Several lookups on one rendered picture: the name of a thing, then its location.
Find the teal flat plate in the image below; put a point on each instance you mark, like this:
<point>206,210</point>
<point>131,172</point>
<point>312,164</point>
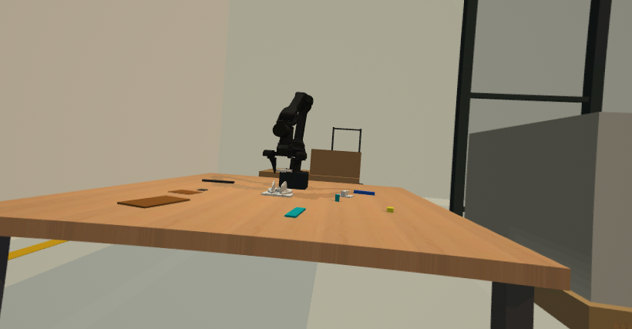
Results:
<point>295,212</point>

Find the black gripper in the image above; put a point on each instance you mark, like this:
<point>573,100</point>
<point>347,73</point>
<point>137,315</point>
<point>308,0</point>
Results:
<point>271,155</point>

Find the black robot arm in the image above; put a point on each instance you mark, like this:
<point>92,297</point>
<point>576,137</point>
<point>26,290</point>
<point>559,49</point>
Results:
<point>296,112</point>

